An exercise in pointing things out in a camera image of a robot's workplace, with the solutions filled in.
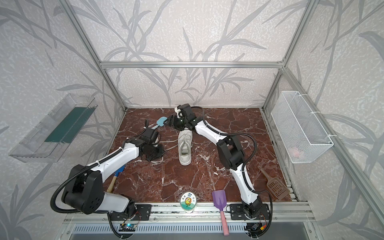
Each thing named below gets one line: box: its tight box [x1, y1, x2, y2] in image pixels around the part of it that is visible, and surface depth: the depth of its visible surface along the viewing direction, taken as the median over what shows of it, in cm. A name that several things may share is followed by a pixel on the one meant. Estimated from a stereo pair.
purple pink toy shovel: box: [212, 189, 230, 236], surface depth 79 cm
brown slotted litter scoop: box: [257, 165, 291, 201], surface depth 84 cm
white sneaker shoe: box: [178, 129, 193, 166], surface depth 91 cm
